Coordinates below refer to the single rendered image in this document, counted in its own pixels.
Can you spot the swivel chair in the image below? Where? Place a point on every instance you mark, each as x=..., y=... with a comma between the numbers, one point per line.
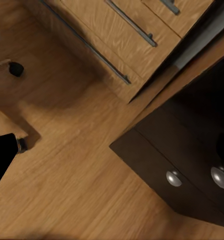
x=15, y=69

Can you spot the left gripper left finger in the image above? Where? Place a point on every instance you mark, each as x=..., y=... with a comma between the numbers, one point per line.
x=8, y=150

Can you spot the cabinet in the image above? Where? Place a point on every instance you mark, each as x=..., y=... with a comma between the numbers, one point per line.
x=125, y=43
x=171, y=143

